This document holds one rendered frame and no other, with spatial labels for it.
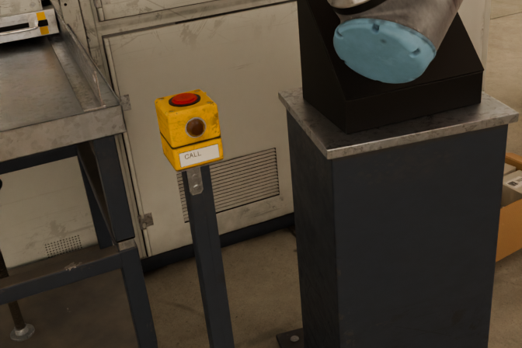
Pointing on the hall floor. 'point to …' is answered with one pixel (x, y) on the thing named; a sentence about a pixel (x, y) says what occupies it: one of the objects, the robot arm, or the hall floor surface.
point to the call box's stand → (208, 255)
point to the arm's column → (398, 241)
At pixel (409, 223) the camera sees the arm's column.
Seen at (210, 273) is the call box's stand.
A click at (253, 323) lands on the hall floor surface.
